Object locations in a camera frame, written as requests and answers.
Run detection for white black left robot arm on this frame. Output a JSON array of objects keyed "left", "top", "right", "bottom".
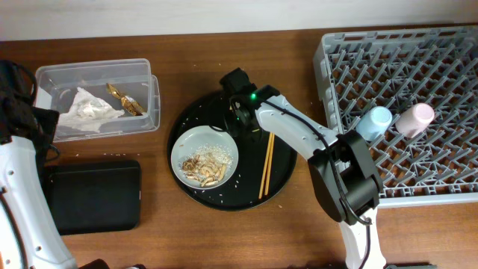
[{"left": 1, "top": 60, "right": 78, "bottom": 268}]

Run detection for clear plastic waste bin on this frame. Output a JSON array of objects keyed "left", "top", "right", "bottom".
[{"left": 35, "top": 58, "right": 161, "bottom": 143}]

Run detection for light blue cup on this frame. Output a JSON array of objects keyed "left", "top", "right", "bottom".
[{"left": 356, "top": 106, "right": 393, "bottom": 141}]

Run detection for grey dishwasher rack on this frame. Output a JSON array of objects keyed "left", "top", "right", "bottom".
[{"left": 313, "top": 26, "right": 477, "bottom": 208}]

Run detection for gold candy wrapper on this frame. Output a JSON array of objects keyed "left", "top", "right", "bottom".
[{"left": 107, "top": 84, "right": 146, "bottom": 116}]

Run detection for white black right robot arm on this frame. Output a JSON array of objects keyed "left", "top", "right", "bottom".
[{"left": 220, "top": 68, "right": 386, "bottom": 268}]

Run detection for grey plate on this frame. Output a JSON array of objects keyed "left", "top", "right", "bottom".
[{"left": 170, "top": 126, "right": 239, "bottom": 191}]

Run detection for pink cup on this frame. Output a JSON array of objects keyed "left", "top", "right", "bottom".
[{"left": 395, "top": 103, "right": 435, "bottom": 138}]

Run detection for food scraps on plate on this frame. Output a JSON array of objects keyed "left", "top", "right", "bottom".
[{"left": 181, "top": 145, "right": 233, "bottom": 188}]

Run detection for black rectangular tray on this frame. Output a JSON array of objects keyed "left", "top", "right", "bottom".
[{"left": 42, "top": 160, "right": 142, "bottom": 235}]

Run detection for white paper napkin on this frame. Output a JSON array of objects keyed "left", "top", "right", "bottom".
[{"left": 58, "top": 87, "right": 125, "bottom": 133}]

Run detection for round black serving tray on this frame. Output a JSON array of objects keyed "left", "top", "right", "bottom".
[{"left": 167, "top": 91, "right": 297, "bottom": 211}]

